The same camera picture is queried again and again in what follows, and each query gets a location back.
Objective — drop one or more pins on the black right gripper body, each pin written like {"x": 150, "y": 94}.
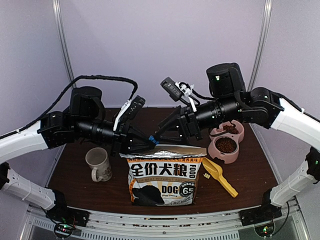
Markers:
{"x": 192, "y": 128}

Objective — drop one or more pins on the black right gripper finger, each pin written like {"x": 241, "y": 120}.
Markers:
{"x": 171, "y": 118}
{"x": 173, "y": 134}

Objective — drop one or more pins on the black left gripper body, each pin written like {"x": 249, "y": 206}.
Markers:
{"x": 119, "y": 136}

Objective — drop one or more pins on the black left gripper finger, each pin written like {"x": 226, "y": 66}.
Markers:
{"x": 132, "y": 147}
{"x": 136, "y": 136}

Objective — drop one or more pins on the blue binder clip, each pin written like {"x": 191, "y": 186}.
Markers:
{"x": 153, "y": 140}

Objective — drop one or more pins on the dog food bag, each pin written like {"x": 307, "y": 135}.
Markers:
{"x": 164, "y": 176}

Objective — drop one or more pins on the yellow binder clip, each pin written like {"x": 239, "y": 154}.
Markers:
{"x": 206, "y": 175}

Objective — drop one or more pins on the yellow plastic scoop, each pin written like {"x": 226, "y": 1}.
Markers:
{"x": 216, "y": 172}

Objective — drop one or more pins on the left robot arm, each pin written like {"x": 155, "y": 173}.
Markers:
{"x": 83, "y": 118}

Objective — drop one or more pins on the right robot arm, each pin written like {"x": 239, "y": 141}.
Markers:
{"x": 260, "y": 106}

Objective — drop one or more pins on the pink double pet bowl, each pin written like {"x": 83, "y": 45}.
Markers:
{"x": 225, "y": 146}

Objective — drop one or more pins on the cream ceramic mug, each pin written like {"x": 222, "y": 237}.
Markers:
{"x": 98, "y": 160}

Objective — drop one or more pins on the brown kibble in pink bowl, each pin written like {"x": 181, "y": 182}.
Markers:
{"x": 231, "y": 129}

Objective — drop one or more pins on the steel bowl insert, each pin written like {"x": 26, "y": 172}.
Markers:
{"x": 226, "y": 145}

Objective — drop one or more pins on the brown kibble in steel bowl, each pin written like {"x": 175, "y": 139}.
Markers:
{"x": 225, "y": 144}

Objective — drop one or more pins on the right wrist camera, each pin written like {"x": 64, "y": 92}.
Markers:
{"x": 179, "y": 91}

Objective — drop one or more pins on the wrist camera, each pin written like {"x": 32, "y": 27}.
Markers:
{"x": 128, "y": 111}
{"x": 179, "y": 91}

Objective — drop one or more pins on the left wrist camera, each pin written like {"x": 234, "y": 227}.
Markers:
{"x": 128, "y": 111}

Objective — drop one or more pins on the aluminium front rail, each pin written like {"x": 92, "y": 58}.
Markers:
{"x": 223, "y": 225}

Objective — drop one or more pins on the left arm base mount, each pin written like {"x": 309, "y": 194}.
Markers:
{"x": 67, "y": 221}

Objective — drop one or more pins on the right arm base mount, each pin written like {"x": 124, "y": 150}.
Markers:
{"x": 261, "y": 218}

